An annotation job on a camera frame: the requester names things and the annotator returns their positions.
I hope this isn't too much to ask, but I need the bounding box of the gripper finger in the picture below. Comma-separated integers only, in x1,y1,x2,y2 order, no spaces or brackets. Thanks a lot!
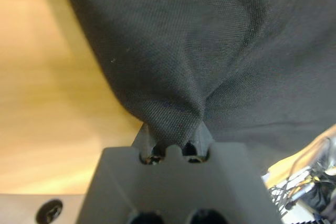
132,124,158,163
183,123,215,163

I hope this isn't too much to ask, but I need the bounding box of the black polo shirt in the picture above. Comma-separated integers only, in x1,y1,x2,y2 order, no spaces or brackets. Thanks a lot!
56,0,336,176

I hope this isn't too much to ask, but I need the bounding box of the tangled black cable bundle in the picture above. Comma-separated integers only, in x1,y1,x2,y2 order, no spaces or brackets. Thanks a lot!
267,136,336,217

